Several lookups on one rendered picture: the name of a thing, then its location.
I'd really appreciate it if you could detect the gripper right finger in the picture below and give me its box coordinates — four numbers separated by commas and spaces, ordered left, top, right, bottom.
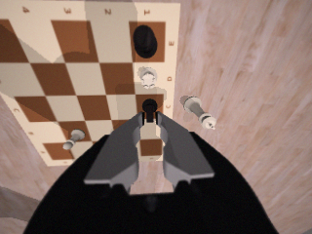
155, 111, 279, 234

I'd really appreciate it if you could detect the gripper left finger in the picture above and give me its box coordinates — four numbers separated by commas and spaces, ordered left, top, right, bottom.
23, 112, 145, 234

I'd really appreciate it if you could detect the white chess pawn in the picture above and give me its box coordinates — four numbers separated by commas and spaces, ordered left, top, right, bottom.
63, 129, 85, 150

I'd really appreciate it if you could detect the chessboard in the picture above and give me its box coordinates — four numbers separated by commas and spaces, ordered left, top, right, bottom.
0, 0, 180, 166

